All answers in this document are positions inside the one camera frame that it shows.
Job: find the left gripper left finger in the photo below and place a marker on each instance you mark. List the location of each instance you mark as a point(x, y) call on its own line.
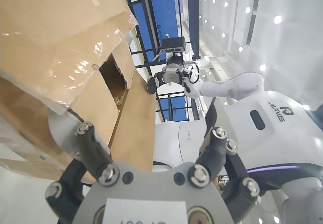
point(97, 151)

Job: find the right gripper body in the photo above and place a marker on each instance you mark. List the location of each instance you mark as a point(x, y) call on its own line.
point(172, 73)

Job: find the blue partition panel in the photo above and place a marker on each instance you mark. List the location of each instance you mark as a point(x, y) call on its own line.
point(164, 13)

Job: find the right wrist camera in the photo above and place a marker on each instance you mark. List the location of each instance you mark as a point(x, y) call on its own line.
point(173, 44)

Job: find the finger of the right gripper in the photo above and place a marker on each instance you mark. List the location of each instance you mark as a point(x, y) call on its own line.
point(152, 83)
point(190, 88)

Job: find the robot body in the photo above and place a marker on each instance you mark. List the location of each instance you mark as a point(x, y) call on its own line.
point(242, 134)

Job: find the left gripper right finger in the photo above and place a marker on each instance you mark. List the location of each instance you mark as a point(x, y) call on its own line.
point(213, 154)

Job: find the large brown cardboard carton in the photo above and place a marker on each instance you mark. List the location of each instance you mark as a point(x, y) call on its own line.
point(50, 33)

